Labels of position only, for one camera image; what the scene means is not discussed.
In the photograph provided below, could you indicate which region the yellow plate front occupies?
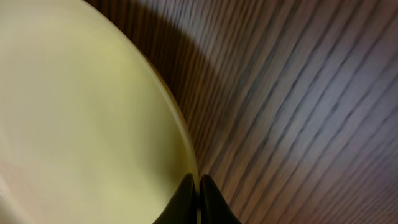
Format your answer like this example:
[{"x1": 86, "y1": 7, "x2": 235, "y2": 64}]
[{"x1": 1, "y1": 1, "x2": 197, "y2": 223}]

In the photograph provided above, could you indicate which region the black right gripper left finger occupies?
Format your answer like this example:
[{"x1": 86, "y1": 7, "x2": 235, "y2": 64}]
[{"x1": 154, "y1": 174, "x2": 197, "y2": 224}]

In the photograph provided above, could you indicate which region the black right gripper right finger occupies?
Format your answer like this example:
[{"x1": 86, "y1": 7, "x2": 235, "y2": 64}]
[{"x1": 200, "y1": 175, "x2": 241, "y2": 224}]

